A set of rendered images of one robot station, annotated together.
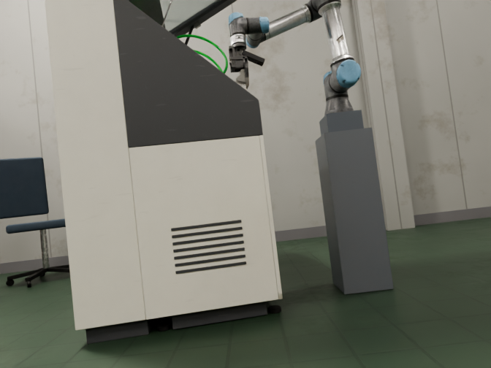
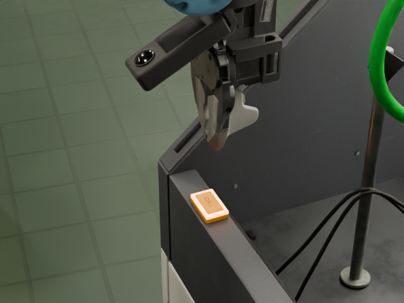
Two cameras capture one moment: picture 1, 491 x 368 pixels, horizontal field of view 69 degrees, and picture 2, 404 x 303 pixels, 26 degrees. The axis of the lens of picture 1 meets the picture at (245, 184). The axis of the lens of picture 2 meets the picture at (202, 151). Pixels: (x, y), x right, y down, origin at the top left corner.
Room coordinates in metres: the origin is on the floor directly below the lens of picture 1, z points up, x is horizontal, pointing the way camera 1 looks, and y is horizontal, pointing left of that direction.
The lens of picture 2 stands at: (2.51, -0.32, 1.65)
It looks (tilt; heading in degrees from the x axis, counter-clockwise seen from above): 35 degrees down; 163
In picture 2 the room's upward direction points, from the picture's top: straight up
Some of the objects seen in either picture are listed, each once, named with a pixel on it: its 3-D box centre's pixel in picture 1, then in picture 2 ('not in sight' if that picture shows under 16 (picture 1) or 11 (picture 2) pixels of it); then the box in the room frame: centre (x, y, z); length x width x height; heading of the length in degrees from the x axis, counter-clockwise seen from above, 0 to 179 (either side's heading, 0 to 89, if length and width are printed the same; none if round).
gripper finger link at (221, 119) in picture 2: not in sight; (220, 92); (1.71, -0.06, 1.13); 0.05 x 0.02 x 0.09; 7
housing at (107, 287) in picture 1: (128, 174); not in sight; (2.16, 0.70, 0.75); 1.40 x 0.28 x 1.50; 7
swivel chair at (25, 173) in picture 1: (40, 220); not in sight; (3.28, 1.91, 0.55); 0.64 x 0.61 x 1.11; 3
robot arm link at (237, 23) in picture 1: (237, 26); not in sight; (1.68, -0.05, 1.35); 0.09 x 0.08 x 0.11; 96
